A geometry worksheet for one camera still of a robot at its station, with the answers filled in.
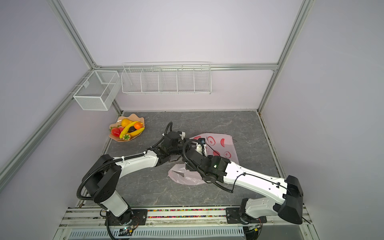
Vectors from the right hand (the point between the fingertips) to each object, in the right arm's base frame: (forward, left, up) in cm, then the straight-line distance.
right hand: (194, 158), depth 74 cm
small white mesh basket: (+50, +67, +3) cm, 84 cm away
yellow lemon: (+35, +51, -13) cm, 63 cm away
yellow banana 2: (+27, +40, -14) cm, 50 cm away
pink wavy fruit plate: (+42, +48, -15) cm, 65 cm away
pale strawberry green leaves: (+21, +44, -11) cm, 50 cm away
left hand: (+8, -4, -2) cm, 10 cm away
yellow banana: (+28, +48, -13) cm, 57 cm away
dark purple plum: (+29, +44, -14) cm, 55 cm away
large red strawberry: (+26, +54, -12) cm, 61 cm away
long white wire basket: (+55, +17, +11) cm, 58 cm away
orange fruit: (+31, +40, -12) cm, 52 cm away
